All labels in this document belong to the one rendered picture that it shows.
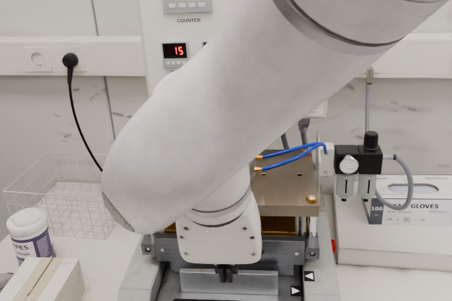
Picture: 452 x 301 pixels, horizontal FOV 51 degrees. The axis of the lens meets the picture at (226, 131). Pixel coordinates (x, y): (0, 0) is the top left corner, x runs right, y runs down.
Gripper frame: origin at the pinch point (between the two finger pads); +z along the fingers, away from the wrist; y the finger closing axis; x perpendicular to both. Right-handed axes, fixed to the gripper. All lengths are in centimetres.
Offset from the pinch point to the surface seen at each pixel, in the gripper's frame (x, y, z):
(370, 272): 22, 28, 42
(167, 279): 3.9, -10.8, 11.5
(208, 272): 2.7, -3.5, 6.9
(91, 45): 70, -42, 11
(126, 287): 0.0, -15.7, 6.8
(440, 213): 36, 45, 39
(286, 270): 5.5, 8.3, 11.0
